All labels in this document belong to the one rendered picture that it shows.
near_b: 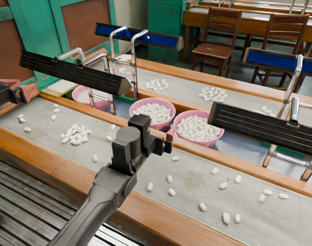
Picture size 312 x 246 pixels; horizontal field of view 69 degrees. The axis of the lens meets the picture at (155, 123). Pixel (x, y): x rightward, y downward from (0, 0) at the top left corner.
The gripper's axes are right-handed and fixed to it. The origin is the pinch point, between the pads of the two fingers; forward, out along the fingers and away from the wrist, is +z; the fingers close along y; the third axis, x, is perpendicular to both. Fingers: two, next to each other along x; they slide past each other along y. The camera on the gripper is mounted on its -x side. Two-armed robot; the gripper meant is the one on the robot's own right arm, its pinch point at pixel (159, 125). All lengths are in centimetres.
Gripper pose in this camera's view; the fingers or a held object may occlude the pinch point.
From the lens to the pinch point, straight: 71.0
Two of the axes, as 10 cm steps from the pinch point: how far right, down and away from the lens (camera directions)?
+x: -0.1, 7.9, 6.2
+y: -9.0, -2.7, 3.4
